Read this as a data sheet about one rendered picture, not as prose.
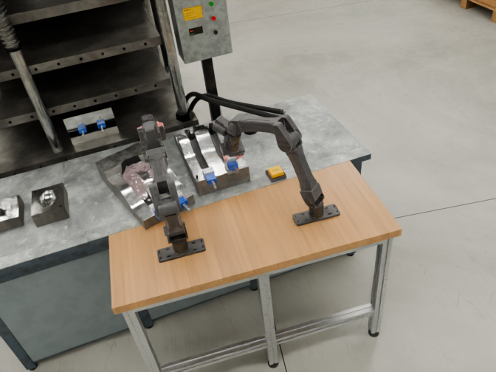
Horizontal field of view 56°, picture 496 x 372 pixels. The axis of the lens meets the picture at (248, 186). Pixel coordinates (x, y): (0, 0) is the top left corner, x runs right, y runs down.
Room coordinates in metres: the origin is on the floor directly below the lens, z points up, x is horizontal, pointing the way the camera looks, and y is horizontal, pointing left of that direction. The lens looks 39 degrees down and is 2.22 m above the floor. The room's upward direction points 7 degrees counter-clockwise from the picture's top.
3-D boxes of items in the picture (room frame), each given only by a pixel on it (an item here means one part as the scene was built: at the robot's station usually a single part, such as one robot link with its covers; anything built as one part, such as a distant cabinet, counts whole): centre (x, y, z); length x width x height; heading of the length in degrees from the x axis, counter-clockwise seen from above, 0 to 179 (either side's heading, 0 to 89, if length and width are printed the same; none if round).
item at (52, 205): (1.74, 0.95, 0.84); 0.20 x 0.15 x 0.07; 15
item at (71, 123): (2.60, 0.91, 0.87); 0.50 x 0.27 x 0.17; 15
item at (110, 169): (1.80, 0.50, 0.86); 0.50 x 0.26 x 0.11; 32
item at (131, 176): (1.80, 0.49, 0.90); 0.26 x 0.18 x 0.08; 32
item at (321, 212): (1.47, -0.28, 0.84); 0.20 x 0.07 x 0.08; 100
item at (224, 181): (1.97, 0.18, 0.87); 0.50 x 0.26 x 0.14; 15
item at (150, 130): (1.54, 0.35, 1.24); 0.12 x 0.09 x 0.12; 10
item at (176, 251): (1.36, 0.31, 0.84); 0.20 x 0.07 x 0.08; 100
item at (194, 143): (1.96, 0.18, 0.92); 0.35 x 0.16 x 0.09; 15
